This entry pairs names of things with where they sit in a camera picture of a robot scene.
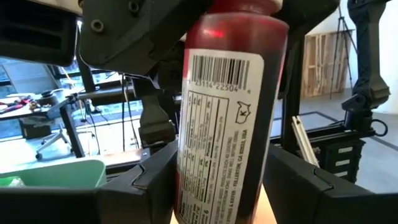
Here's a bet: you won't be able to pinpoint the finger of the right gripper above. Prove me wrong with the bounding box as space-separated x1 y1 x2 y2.
279 0 340 43
133 74 177 147

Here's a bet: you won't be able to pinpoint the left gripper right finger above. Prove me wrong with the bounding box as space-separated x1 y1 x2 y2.
262 143 398 224

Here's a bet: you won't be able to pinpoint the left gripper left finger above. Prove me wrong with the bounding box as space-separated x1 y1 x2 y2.
96 139 180 224

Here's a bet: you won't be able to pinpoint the pink food colouring bottle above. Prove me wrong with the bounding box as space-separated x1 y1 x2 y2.
173 0 290 224

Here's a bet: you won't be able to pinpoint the green Apple Jacks cereal box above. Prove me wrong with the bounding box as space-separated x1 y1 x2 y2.
0 175 25 188

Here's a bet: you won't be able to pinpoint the black drawer unit white labels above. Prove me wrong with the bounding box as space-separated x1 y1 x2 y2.
323 138 366 184

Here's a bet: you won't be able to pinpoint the wooden pallet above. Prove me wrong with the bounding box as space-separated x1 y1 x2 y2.
300 29 356 99

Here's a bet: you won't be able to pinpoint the green plastic bin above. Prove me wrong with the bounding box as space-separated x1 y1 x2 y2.
0 158 108 189

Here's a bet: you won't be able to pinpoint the grey office desk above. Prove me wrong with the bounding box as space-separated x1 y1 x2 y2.
0 88 86 159

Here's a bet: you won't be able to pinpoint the office chair base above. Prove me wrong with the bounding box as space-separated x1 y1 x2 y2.
35 126 75 162

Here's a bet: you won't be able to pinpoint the black box under desk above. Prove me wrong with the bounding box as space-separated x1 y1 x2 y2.
18 118 53 140

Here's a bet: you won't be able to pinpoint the silver metal bracket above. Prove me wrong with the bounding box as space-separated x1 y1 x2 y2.
291 115 320 168

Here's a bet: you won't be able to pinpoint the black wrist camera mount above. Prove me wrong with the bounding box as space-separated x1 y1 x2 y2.
0 0 78 68

